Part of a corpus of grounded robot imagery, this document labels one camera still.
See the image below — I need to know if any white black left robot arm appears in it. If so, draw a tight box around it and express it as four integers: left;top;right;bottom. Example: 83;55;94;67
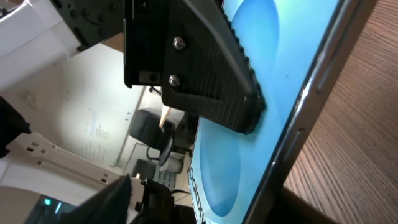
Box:
1;1;266;186

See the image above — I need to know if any blue screen smartphone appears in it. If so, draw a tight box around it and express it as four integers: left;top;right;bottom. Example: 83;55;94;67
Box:
189;0;358;223

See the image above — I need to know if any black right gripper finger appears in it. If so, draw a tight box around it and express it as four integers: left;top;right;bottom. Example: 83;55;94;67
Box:
58;175;132;224

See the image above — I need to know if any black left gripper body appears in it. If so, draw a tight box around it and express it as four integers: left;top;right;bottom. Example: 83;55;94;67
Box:
51;0;169;88

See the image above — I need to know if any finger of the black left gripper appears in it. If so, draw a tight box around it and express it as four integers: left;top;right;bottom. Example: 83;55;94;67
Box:
162;0;266;134

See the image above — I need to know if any black office chair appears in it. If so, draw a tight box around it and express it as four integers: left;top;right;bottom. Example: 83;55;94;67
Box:
128;110;175;166

